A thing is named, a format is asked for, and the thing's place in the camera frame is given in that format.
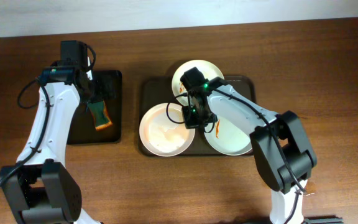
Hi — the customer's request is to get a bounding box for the green and orange sponge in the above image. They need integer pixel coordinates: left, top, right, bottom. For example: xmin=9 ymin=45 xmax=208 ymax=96
xmin=88 ymin=101 xmax=112 ymax=131

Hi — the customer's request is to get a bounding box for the large brown serving tray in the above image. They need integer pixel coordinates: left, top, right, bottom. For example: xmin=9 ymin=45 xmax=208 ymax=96
xmin=139 ymin=75 xmax=257 ymax=157

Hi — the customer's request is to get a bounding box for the cream white plate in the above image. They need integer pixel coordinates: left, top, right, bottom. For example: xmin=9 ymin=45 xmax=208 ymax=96
xmin=172 ymin=60 xmax=224 ymax=96

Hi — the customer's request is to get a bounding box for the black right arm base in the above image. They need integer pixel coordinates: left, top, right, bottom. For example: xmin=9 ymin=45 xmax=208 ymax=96
xmin=303 ymin=217 xmax=344 ymax=224

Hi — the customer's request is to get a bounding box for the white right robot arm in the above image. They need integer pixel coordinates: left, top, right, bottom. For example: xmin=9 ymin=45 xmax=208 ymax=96
xmin=180 ymin=67 xmax=317 ymax=223

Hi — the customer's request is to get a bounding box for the pale green plate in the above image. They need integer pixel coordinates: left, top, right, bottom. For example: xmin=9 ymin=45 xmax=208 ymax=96
xmin=204 ymin=116 xmax=252 ymax=156

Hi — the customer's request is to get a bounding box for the small black tray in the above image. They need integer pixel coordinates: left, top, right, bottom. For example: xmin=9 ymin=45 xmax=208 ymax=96
xmin=67 ymin=70 xmax=122 ymax=145

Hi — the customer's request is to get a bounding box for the pinkish white plate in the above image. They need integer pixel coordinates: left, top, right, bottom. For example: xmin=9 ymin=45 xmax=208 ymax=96
xmin=139 ymin=103 xmax=195 ymax=157

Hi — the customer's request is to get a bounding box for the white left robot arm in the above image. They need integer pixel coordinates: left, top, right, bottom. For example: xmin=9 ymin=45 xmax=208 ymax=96
xmin=0 ymin=40 xmax=116 ymax=223

